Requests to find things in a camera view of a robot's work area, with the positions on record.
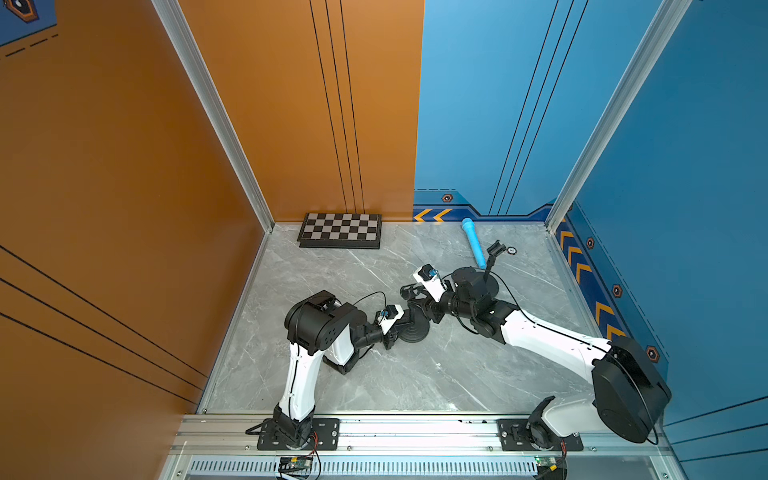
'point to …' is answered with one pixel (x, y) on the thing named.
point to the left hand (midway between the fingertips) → (409, 318)
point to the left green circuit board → (292, 462)
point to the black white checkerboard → (341, 230)
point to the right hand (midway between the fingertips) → (415, 294)
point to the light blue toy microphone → (469, 226)
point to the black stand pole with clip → (494, 250)
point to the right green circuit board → (545, 461)
